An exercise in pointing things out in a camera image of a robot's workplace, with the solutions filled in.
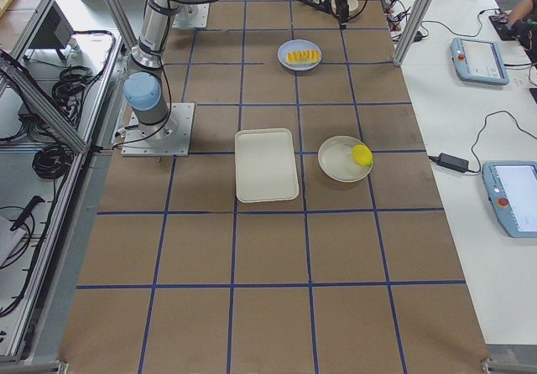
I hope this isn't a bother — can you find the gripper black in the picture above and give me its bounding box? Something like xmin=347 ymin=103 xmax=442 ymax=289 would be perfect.
xmin=335 ymin=0 xmax=349 ymax=29

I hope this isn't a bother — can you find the blue plate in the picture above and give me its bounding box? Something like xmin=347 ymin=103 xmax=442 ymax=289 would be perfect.
xmin=277 ymin=39 xmax=322 ymax=71

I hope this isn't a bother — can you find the striped orange bread roll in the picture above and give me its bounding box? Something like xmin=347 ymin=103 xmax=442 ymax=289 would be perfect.
xmin=285 ymin=49 xmax=321 ymax=65

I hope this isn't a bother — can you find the person's forearm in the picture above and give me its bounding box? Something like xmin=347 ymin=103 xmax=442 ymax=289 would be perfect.
xmin=513 ymin=0 xmax=536 ymax=20

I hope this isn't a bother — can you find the person's hand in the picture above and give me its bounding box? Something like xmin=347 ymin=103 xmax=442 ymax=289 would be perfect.
xmin=508 ymin=8 xmax=526 ymax=24

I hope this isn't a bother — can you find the small cream bowl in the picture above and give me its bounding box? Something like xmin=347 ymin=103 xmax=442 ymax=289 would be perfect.
xmin=331 ymin=0 xmax=359 ymax=18

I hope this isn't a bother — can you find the black dish rack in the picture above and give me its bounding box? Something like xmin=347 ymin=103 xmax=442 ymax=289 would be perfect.
xmin=295 ymin=0 xmax=334 ymax=15

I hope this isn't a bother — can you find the yellow lemon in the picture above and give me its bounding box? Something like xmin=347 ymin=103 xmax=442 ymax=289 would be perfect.
xmin=352 ymin=144 xmax=373 ymax=166

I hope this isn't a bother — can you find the shallow white bowl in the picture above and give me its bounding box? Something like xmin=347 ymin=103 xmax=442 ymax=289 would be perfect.
xmin=318 ymin=136 xmax=373 ymax=183

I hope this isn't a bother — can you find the teach pendant tablet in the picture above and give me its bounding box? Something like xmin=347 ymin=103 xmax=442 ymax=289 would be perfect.
xmin=450 ymin=37 xmax=509 ymax=86

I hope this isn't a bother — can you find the white rectangular tray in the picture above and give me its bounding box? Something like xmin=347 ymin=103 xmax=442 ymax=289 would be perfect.
xmin=235 ymin=128 xmax=300 ymax=203

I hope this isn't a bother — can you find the black power adapter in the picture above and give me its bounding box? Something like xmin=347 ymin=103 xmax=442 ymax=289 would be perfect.
xmin=436 ymin=153 xmax=469 ymax=173

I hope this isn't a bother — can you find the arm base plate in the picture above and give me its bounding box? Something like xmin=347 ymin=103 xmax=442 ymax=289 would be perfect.
xmin=121 ymin=103 xmax=195 ymax=157
xmin=172 ymin=4 xmax=210 ymax=30

